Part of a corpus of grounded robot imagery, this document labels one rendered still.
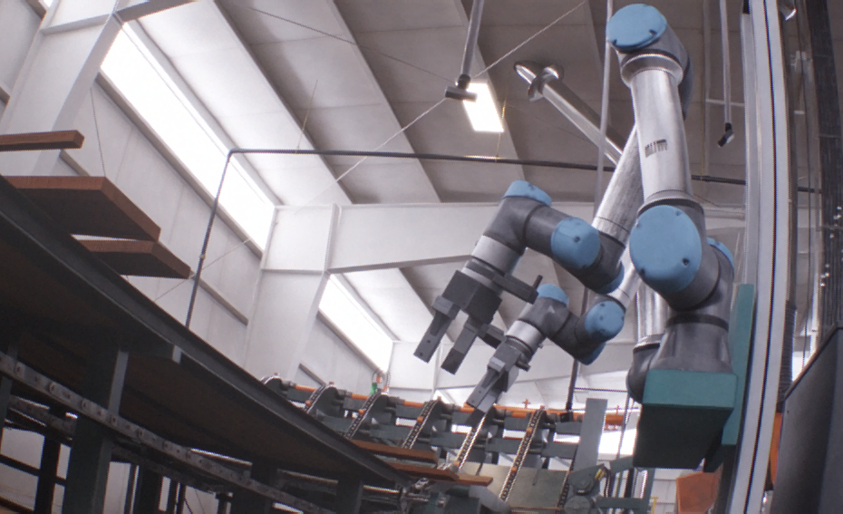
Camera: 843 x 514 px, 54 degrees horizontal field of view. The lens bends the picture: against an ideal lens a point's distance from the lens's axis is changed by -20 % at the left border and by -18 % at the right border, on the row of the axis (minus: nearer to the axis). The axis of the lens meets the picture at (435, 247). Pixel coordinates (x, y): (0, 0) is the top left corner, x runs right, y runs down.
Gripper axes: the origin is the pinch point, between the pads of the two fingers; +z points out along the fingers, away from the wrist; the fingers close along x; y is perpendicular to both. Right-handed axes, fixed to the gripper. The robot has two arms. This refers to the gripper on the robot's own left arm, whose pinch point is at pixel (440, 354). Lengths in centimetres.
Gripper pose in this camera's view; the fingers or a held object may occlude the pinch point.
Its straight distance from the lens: 163.9
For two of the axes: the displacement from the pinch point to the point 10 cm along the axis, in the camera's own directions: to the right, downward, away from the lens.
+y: -8.1, -4.2, 4.1
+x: -3.3, -2.6, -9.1
